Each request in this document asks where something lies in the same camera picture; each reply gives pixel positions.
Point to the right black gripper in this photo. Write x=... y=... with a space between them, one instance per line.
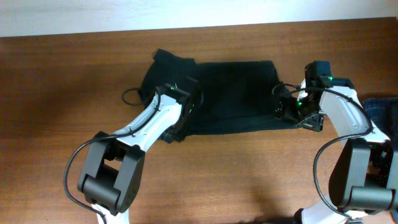
x=315 y=124

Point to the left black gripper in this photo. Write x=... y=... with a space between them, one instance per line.
x=179 y=135

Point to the black nike t-shirt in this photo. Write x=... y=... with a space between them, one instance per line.
x=236 y=97

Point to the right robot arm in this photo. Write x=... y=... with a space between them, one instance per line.
x=364 y=179

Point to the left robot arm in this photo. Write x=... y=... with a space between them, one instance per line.
x=111 y=175

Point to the blue denim jeans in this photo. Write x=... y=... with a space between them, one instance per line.
x=383 y=112

